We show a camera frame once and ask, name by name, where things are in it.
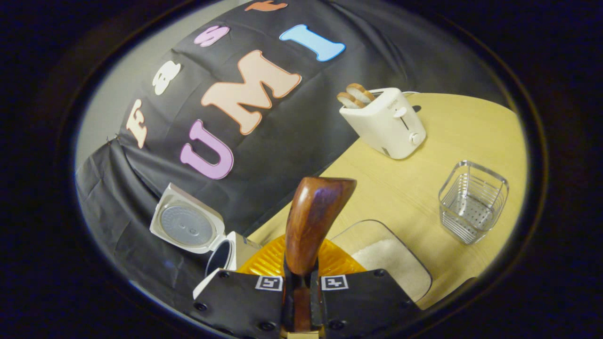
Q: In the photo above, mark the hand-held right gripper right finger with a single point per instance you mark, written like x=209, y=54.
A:
x=362, y=301

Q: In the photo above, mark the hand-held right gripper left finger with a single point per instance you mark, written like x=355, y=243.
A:
x=240, y=301

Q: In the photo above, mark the white rice cooker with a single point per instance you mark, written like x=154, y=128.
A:
x=188, y=226

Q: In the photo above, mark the brown wooden spoon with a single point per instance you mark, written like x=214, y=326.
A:
x=313, y=212

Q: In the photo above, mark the clear plastic container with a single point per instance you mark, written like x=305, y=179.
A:
x=351, y=235

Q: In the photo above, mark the white toaster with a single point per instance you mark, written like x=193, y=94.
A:
x=391, y=127

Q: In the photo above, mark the black backdrop cloth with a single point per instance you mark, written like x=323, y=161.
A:
x=306, y=132

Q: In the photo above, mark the brown toast slice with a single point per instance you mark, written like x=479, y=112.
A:
x=362, y=92
x=348, y=100

